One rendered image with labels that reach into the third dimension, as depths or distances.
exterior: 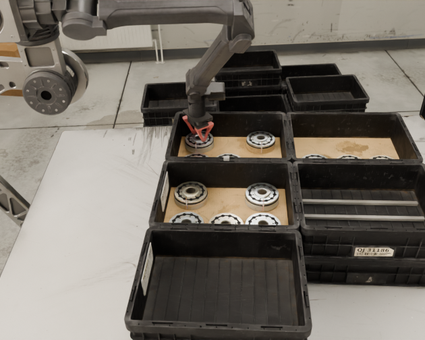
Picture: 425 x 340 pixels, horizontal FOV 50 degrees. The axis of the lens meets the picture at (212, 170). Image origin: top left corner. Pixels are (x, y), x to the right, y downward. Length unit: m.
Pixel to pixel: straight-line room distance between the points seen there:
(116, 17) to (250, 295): 0.73
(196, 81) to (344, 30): 3.26
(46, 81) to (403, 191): 1.14
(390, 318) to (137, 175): 1.01
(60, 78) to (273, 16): 3.14
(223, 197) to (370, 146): 0.59
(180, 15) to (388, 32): 3.75
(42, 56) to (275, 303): 0.96
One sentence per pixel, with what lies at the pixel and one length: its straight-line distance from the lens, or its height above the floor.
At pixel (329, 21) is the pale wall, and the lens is 4.51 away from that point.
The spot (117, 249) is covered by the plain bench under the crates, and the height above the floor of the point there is 0.70.
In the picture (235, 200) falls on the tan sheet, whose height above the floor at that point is 0.83.
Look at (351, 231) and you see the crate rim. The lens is 1.24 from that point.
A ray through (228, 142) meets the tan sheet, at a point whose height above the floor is 0.83.
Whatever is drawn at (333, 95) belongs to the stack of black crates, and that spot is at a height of 0.49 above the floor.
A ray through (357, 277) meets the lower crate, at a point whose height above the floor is 0.74.
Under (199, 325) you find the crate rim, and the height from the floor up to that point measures 0.93.
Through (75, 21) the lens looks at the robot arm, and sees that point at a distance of 1.10.
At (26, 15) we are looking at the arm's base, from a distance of 1.13.
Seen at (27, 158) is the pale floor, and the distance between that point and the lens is 3.35.
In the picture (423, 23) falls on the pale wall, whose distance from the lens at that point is 4.82.
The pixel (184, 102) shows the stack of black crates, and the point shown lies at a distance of 2.67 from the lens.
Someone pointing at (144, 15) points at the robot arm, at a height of 1.43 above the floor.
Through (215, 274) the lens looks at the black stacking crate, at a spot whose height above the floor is 0.83.
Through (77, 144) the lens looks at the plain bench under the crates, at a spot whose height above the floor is 0.70.
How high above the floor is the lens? 1.77
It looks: 37 degrees down
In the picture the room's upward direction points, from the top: 2 degrees counter-clockwise
